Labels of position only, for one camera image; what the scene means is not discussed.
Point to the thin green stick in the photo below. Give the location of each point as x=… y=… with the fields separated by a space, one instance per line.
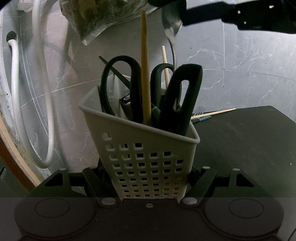
x=117 y=73

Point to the wooden chopstick with band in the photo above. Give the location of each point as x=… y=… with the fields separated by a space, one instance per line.
x=144 y=50

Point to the steel spoon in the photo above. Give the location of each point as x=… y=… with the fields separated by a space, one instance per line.
x=171 y=30

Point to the white perforated utensil caddy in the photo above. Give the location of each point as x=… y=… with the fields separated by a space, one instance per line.
x=143 y=162

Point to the white plastic bag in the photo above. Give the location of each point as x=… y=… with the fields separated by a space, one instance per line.
x=25 y=5

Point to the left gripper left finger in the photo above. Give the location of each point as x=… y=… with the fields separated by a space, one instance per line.
x=92 y=182

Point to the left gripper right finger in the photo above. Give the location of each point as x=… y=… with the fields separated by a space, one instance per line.
x=207 y=183

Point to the green handled scissors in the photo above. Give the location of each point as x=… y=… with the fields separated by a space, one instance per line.
x=135 y=112

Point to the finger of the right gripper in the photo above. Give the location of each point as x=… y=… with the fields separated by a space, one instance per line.
x=198 y=14

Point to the steel peeler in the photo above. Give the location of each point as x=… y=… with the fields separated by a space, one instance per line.
x=125 y=100

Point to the steel fork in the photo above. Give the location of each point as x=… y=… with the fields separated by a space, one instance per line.
x=200 y=111

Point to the plastic bag of dried leaves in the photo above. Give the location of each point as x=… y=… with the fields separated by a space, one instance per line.
x=90 y=18

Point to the wooden door frame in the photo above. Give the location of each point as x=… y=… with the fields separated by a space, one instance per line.
x=15 y=162

